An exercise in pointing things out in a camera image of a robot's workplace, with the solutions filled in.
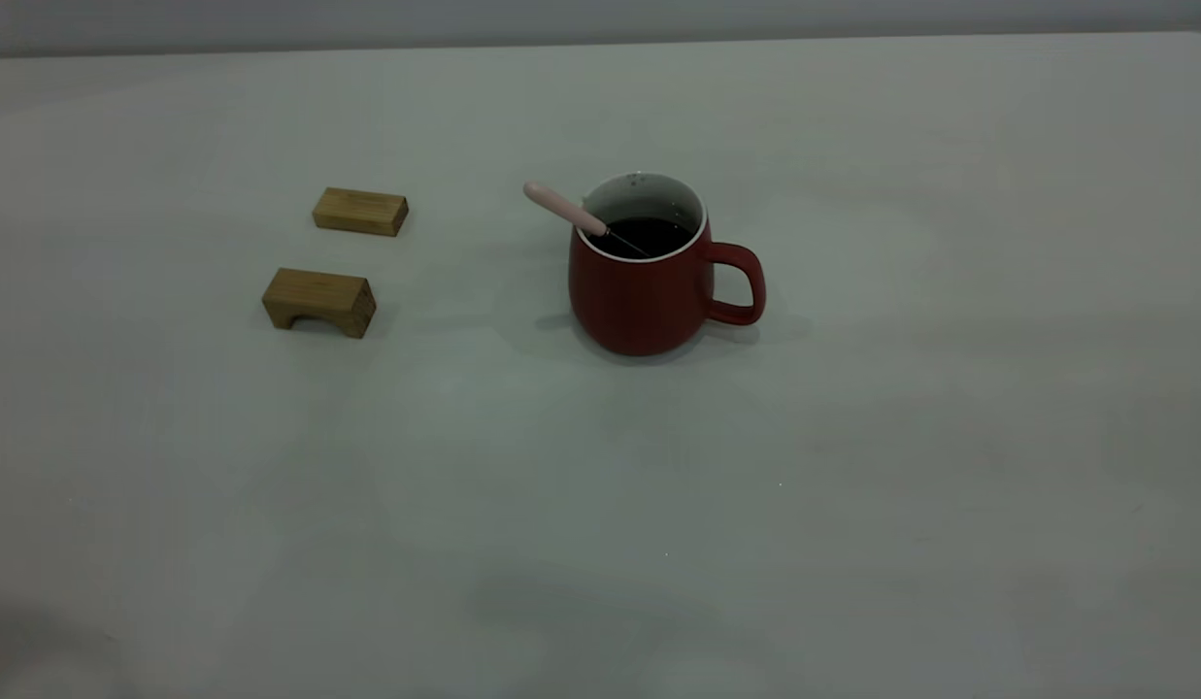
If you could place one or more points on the red ceramic mug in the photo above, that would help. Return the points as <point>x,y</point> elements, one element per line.
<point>639,301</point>

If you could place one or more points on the dark coffee liquid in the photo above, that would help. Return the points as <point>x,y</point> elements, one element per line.
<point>663,231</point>

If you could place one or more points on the flat wooden block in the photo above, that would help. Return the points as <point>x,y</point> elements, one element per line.
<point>362,212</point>

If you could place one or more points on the arched wooden block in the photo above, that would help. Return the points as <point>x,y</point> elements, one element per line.
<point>318,296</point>

